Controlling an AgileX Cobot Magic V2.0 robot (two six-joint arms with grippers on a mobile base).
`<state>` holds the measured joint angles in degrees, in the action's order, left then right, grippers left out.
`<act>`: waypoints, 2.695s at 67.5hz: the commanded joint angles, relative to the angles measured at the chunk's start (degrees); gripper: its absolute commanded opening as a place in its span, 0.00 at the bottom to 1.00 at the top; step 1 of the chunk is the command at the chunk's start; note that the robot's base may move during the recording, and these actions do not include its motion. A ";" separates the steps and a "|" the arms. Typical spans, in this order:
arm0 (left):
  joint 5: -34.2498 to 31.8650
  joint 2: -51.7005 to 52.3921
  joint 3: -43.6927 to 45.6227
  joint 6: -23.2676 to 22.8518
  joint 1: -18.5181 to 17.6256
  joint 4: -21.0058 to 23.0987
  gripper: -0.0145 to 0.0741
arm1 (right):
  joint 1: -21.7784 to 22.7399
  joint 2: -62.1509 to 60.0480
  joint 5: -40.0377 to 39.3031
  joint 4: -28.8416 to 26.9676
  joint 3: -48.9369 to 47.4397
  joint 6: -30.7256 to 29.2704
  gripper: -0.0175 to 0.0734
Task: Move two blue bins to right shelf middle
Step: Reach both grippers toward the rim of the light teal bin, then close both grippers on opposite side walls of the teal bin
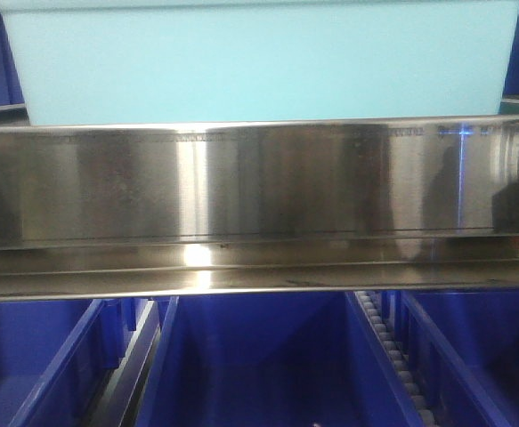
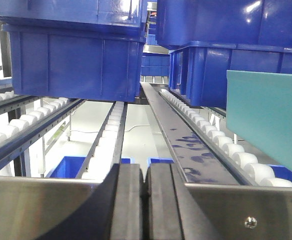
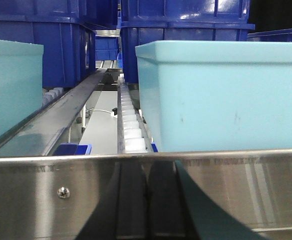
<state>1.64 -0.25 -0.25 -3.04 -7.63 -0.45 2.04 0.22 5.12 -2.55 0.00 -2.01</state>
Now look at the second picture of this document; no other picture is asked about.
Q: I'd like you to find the white roller track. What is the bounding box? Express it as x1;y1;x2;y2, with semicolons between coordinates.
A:
0;91;41;115
76;101;127;183
0;99;85;170
159;89;292;188

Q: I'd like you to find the white roller track centre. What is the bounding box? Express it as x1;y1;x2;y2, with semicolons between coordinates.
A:
76;101;127;183

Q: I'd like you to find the light teal plastic bin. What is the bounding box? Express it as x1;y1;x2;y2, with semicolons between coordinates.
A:
226;70;292;171

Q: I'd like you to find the white roller track right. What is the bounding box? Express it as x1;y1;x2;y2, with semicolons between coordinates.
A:
159;89;292;188

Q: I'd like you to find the white roller track far left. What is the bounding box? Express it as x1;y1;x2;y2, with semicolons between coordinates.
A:
0;91;41;115

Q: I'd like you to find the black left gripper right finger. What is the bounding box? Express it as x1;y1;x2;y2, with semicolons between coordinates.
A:
146;163;221;240

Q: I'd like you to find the blue bin left stack lower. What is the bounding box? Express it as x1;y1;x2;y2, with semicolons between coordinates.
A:
3;24;144;102

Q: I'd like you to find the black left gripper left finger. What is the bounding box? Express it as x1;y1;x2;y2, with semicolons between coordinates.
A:
39;164;143;240

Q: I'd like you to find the blue bin stack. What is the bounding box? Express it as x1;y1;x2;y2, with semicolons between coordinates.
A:
0;0;147;28
169;41;292;108
156;0;292;49
3;24;144;102

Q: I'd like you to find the blue bin right stack lower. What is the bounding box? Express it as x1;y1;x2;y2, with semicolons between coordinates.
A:
169;41;292;108

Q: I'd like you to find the blue bin lower shelf left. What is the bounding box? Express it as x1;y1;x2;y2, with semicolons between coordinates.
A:
45;156;131;179

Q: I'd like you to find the blue bin left stack upper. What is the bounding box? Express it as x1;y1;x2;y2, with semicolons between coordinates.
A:
0;0;147;28

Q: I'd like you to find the stainless steel shelf front rail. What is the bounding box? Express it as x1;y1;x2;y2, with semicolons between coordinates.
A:
0;177;292;240

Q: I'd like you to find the blue bin right stack upper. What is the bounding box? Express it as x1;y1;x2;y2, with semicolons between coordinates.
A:
156;0;292;49

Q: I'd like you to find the dark metal divider rail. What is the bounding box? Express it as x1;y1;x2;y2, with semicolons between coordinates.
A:
141;83;239;185

